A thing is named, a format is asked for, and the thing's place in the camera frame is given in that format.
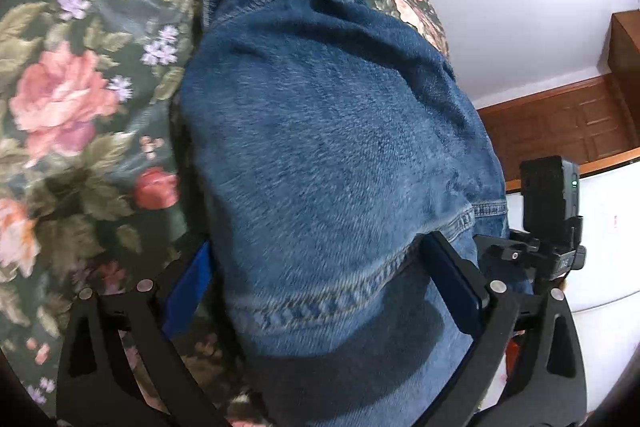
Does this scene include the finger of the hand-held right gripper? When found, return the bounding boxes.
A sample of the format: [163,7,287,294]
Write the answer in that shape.
[473,233,542,269]

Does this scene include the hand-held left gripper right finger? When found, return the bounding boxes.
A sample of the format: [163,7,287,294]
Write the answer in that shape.
[424,230,588,427]

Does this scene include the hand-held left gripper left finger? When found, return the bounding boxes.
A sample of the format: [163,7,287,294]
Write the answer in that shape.
[55,238,223,427]

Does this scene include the blue denim jeans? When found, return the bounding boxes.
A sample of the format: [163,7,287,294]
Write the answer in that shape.
[177,0,533,427]

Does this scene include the floral bedspread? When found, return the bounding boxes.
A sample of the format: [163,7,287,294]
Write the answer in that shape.
[0,0,451,423]

